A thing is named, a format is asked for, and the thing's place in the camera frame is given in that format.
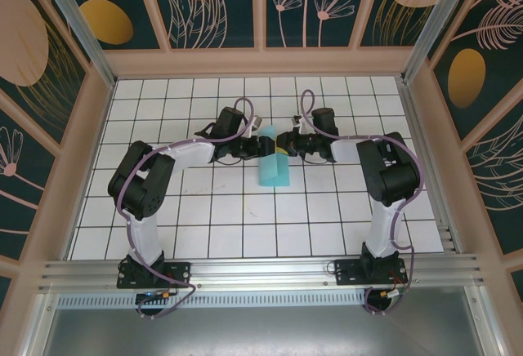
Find light blue cloth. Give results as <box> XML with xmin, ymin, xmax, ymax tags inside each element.
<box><xmin>257</xmin><ymin>125</ymin><xmax>292</xmax><ymax>189</ymax></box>

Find grey metal sheet panel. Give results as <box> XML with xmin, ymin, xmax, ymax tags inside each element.
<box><xmin>40</xmin><ymin>305</ymin><xmax>489</xmax><ymax>356</ymax></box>

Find aluminium side rail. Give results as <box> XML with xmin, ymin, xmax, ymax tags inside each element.
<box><xmin>398</xmin><ymin>80</ymin><xmax>465</xmax><ymax>256</ymax></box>

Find long aluminium mounting rail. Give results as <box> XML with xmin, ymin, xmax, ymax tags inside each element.
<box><xmin>38</xmin><ymin>253</ymin><xmax>486</xmax><ymax>292</ymax></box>

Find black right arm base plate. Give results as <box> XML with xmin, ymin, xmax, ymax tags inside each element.
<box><xmin>333</xmin><ymin>258</ymin><xmax>408</xmax><ymax>287</ymax></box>

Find perforated metal cable tray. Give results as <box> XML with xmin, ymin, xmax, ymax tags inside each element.
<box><xmin>56</xmin><ymin>292</ymin><xmax>371</xmax><ymax>309</ymax></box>

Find aluminium corner post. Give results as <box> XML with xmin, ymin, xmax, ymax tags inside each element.
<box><xmin>401</xmin><ymin>0</ymin><xmax>490</xmax><ymax>84</ymax></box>
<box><xmin>33</xmin><ymin>0</ymin><xmax>118</xmax><ymax>88</ymax></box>

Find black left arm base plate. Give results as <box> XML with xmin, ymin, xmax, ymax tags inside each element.
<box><xmin>117</xmin><ymin>260</ymin><xmax>192</xmax><ymax>290</ymax></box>

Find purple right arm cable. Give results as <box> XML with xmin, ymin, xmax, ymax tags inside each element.
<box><xmin>300</xmin><ymin>89</ymin><xmax>427</xmax><ymax>317</ymax></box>

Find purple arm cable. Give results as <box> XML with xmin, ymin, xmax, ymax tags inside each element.
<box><xmin>116</xmin><ymin>96</ymin><xmax>257</xmax><ymax>321</ymax></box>
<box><xmin>300</xmin><ymin>89</ymin><xmax>427</xmax><ymax>317</ymax></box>

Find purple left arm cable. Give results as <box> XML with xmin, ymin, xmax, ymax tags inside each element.
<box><xmin>116</xmin><ymin>96</ymin><xmax>257</xmax><ymax>321</ymax></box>

